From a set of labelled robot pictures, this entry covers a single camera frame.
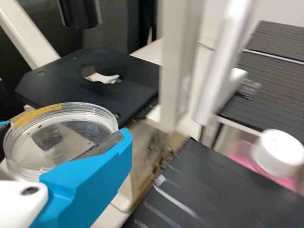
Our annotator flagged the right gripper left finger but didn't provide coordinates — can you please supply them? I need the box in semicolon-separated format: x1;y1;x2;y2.
0;119;11;143

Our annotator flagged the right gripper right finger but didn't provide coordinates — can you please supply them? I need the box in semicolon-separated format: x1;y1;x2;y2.
30;127;133;228

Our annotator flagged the petri dish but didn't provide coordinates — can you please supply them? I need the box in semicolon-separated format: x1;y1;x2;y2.
2;101;119;183

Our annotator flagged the cream microscope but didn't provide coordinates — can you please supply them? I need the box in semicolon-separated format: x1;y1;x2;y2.
0;0;202;214

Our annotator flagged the black platform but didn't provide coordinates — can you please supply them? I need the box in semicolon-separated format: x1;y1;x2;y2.
123;137;304;228
239;20;304;64
217;51;304;143

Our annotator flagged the white pipette stand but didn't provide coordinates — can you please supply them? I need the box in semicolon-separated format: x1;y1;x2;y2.
191;0;251;126

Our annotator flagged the white-capped bottle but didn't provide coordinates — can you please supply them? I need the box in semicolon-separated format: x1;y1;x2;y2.
227;129;304;192

